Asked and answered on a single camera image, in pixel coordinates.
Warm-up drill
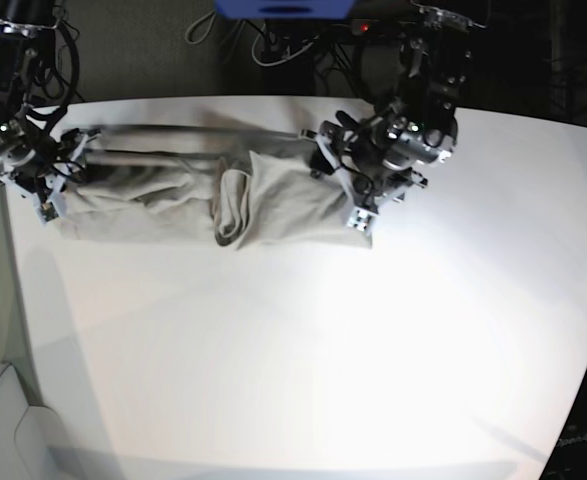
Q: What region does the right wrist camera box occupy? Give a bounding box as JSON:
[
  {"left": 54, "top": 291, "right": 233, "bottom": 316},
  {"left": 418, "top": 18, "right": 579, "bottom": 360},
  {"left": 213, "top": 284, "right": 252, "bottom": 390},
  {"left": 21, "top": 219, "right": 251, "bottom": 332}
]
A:
[{"left": 36, "top": 202, "right": 66, "bottom": 225}]

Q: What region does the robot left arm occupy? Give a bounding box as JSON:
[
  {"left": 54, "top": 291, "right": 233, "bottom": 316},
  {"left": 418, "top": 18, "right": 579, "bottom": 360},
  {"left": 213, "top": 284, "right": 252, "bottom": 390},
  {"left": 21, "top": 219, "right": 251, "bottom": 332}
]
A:
[{"left": 309, "top": 1, "right": 491, "bottom": 214}]

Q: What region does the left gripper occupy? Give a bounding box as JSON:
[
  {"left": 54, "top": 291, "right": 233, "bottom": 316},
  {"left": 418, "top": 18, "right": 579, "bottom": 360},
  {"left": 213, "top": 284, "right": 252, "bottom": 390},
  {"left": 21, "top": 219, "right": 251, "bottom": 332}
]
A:
[{"left": 300, "top": 119, "right": 428, "bottom": 213}]

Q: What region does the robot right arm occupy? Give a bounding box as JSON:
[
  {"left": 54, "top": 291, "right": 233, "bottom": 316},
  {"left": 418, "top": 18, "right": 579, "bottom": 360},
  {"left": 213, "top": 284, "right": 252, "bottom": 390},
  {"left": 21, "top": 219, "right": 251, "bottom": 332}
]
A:
[{"left": 0, "top": 1, "right": 100, "bottom": 221}]

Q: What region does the black power strip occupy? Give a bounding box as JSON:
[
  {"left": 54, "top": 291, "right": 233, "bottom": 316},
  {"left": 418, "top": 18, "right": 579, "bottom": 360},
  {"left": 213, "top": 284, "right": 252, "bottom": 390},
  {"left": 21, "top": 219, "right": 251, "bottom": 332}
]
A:
[{"left": 349, "top": 18, "right": 411, "bottom": 39}]

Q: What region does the light grey t-shirt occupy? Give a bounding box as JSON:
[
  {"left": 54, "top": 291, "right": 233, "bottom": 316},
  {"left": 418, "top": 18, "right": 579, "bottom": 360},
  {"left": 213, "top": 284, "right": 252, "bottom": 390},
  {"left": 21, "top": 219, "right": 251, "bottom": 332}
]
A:
[{"left": 54, "top": 125, "right": 372, "bottom": 249}]

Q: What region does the grey side cabinet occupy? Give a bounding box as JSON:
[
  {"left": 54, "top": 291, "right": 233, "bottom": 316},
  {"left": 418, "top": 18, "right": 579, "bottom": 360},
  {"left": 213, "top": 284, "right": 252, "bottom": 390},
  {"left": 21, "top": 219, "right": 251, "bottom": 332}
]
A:
[{"left": 0, "top": 364, "right": 62, "bottom": 479}]

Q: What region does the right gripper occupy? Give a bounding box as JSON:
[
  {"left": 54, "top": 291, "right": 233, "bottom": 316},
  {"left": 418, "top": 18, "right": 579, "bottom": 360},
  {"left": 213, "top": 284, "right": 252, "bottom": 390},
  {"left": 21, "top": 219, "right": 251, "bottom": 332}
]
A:
[{"left": 0, "top": 127, "right": 101, "bottom": 208}]

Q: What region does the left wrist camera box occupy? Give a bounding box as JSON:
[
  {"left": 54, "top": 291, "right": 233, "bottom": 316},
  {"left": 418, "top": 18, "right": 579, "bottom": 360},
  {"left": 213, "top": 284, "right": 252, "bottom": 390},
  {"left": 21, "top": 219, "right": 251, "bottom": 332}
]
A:
[{"left": 346, "top": 206, "right": 378, "bottom": 236}]

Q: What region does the blue box overhead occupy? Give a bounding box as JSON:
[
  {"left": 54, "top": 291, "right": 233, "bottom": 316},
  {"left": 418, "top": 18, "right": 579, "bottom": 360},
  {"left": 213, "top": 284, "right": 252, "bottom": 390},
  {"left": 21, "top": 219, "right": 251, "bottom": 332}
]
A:
[{"left": 214, "top": 0, "right": 355, "bottom": 20}]

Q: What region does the white cable loop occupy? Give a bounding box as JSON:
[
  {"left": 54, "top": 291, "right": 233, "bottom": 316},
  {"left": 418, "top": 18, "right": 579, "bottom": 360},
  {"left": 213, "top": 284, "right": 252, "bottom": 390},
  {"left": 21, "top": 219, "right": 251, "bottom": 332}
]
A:
[{"left": 250, "top": 19, "right": 319, "bottom": 68}]

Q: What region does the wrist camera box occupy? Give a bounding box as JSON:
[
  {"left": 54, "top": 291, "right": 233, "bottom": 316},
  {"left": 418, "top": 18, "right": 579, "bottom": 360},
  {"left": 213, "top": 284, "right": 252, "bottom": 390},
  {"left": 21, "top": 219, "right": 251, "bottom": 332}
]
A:
[
  {"left": 346, "top": 206, "right": 378, "bottom": 236},
  {"left": 36, "top": 202, "right": 66, "bottom": 225}
]

